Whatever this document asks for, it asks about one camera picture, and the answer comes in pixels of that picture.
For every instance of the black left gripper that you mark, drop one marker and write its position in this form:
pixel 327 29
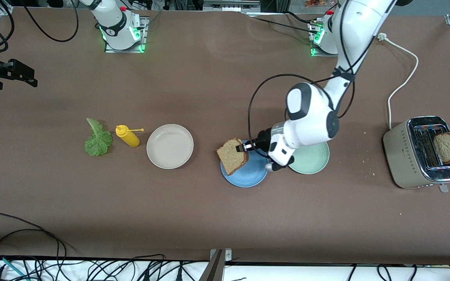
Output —
pixel 262 142

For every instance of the brown bread slice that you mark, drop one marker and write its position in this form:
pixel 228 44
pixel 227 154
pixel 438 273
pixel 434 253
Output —
pixel 447 147
pixel 231 158

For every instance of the green lettuce leaf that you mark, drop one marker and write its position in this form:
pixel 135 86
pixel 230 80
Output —
pixel 99 142

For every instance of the yellow squeeze bottle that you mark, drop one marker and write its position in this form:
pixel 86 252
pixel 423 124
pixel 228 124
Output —
pixel 129 138

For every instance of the blue round plate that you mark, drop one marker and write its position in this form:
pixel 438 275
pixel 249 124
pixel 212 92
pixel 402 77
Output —
pixel 248 176

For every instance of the beige round plate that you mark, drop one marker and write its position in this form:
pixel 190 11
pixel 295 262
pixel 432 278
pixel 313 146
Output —
pixel 170 146

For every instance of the pale green round plate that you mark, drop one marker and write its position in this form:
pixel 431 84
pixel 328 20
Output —
pixel 315 164

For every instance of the beige metal toaster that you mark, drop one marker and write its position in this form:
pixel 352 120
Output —
pixel 400 156

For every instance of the orange snack packet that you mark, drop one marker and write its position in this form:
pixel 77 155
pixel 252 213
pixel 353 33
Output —
pixel 315 4

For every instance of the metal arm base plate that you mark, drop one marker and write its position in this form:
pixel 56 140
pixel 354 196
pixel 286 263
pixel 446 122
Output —
pixel 144 39
pixel 320 55

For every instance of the metal table edge bracket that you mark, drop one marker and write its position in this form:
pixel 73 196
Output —
pixel 217 269

